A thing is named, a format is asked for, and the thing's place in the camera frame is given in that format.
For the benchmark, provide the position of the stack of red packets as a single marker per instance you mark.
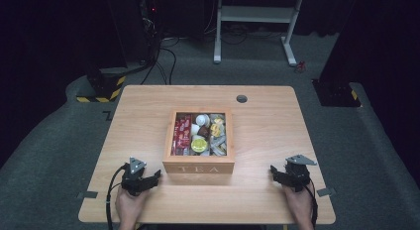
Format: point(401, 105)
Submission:
point(181, 134)

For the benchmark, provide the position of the person's right hand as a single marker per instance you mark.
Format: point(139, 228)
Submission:
point(299, 205)

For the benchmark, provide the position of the black stand base yellow mark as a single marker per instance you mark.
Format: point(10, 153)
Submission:
point(336, 92)

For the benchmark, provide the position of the yellow-lidded capsule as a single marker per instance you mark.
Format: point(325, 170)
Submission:
point(199, 145)

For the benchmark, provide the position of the black yellow striped stand base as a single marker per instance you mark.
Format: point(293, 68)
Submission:
point(105, 89)

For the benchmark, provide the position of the person's left hand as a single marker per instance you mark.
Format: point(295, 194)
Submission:
point(129, 205)

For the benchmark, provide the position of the brown capsule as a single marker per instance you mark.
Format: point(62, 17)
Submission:
point(204, 131)

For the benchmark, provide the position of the small red floor object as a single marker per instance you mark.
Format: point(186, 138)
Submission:
point(299, 66)

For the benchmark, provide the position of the grey tape piece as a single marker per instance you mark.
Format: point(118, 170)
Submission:
point(87, 194)
point(326, 191)

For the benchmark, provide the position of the wooden tea box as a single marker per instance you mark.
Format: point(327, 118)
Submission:
point(198, 165)

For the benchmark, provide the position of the white capsule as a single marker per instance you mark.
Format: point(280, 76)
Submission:
point(205, 153)
point(197, 137)
point(194, 128)
point(202, 119)

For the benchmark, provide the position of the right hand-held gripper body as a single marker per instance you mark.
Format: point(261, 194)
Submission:
point(297, 175)

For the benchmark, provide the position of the white metal stand frame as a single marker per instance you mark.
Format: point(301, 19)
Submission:
point(256, 13)

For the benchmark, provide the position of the yellow printed packets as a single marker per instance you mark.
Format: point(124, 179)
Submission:
point(216, 127)

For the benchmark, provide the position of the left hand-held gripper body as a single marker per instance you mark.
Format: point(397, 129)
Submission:
point(132, 178)

